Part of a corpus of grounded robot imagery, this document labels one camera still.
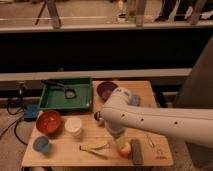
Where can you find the black strainer utensil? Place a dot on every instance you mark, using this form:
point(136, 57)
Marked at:
point(69, 93)

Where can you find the blue box on floor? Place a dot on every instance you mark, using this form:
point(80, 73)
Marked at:
point(31, 112)

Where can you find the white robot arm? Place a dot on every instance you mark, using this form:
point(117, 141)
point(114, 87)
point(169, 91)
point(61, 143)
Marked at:
point(192, 125)

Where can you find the orange bowl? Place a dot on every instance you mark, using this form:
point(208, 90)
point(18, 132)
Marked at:
point(49, 122)

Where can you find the small metal cup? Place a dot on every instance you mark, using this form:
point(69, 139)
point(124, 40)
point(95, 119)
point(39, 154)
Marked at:
point(97, 118)

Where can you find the white plastic cup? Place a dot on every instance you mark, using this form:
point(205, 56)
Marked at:
point(74, 126)

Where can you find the metal fork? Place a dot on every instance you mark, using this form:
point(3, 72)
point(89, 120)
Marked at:
point(150, 141)

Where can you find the blue sponge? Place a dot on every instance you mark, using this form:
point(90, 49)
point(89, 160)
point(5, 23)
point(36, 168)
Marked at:
point(135, 100)

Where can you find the grey metal rail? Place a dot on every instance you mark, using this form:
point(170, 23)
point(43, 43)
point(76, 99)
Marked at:
point(95, 74)

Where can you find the yellow red apple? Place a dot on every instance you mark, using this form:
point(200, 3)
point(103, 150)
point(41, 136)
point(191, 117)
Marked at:
point(124, 150)

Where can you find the blue plastic cup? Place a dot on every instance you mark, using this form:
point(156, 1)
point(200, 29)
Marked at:
point(42, 144)

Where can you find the green plastic tray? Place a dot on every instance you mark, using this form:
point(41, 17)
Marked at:
point(53, 97)

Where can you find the purple bowl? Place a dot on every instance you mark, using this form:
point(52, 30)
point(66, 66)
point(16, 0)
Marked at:
point(104, 89)

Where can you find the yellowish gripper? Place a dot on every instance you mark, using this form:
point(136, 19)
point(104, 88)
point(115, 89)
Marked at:
point(120, 142)

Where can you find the grey rectangular block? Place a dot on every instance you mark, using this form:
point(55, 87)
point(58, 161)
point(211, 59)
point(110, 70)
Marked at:
point(137, 157)

